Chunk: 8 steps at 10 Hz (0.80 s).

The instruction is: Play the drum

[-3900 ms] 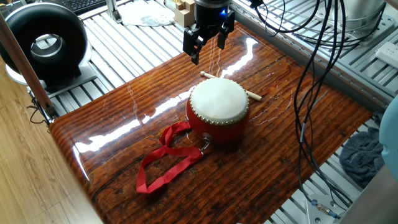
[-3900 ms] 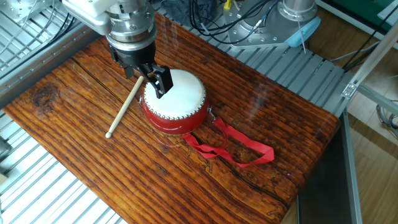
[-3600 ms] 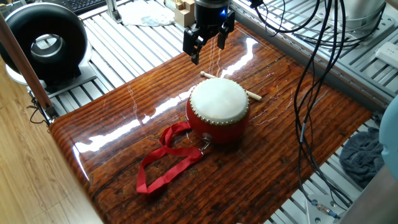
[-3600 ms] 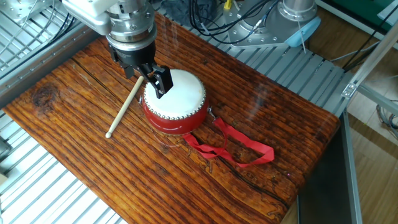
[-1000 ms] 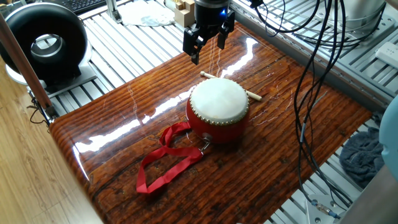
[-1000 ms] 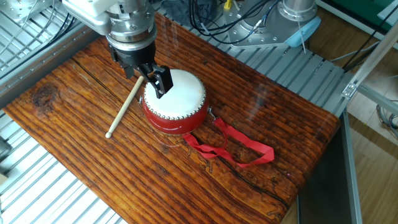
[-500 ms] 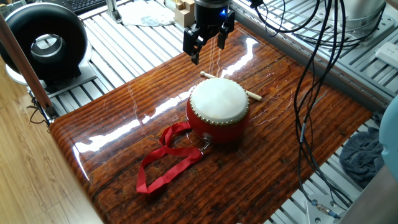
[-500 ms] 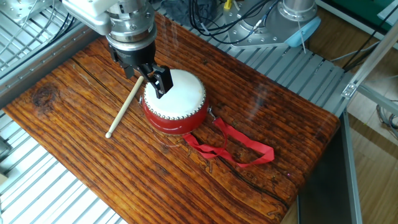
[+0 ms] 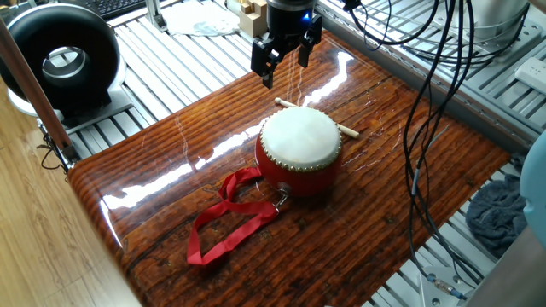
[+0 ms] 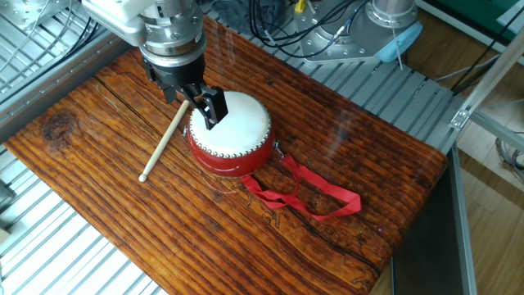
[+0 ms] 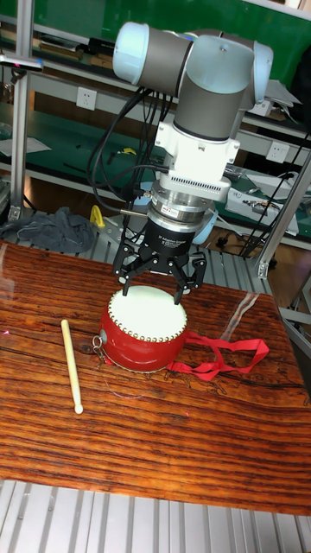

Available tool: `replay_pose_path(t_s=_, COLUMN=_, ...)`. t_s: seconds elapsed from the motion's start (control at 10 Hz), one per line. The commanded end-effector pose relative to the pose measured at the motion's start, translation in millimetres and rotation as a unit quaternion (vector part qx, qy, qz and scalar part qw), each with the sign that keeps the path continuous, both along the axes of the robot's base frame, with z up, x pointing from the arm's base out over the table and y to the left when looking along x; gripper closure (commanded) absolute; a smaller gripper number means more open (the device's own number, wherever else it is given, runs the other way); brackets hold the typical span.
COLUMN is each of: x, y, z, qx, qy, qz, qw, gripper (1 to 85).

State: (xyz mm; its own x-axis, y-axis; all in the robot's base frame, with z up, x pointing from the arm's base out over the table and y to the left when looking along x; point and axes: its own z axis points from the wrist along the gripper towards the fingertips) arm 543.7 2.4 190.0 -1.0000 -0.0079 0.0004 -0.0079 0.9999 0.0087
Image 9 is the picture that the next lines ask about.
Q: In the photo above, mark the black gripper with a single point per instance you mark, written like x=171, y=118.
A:
x=290, y=19

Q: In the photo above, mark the wooden drumstick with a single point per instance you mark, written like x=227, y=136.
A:
x=350, y=132

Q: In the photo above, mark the red drum with white skin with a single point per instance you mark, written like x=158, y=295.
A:
x=298, y=136

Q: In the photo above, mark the wooden block puzzle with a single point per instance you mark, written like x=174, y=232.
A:
x=253, y=21

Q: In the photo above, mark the white crumpled cloth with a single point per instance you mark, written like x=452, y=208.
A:
x=192, y=17

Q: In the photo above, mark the black keyboard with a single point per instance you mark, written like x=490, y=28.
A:
x=111, y=6

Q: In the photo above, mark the glossy wood grain board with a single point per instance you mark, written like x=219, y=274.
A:
x=341, y=239

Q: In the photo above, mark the white power strip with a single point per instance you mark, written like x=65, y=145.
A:
x=533, y=74

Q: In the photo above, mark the dark grey towel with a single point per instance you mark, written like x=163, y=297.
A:
x=495, y=213

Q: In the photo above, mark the aluminium upright post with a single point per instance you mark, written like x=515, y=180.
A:
x=155, y=17

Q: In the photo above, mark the silver pedestal plate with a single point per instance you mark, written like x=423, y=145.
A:
x=503, y=17

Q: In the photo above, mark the slanted frame post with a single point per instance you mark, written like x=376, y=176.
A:
x=34, y=89

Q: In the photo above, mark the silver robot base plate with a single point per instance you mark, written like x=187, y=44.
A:
x=431, y=294

